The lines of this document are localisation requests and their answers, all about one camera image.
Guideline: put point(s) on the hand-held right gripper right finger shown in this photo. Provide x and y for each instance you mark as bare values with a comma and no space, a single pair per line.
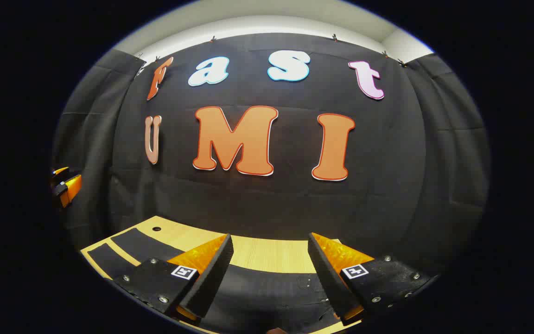
329,273

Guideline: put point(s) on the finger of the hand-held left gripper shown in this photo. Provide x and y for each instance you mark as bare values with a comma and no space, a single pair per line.
60,172
71,188

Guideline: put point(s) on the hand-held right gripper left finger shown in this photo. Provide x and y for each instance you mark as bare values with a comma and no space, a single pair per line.
211,273

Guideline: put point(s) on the dark grey jeans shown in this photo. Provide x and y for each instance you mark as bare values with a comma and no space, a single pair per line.
267,292

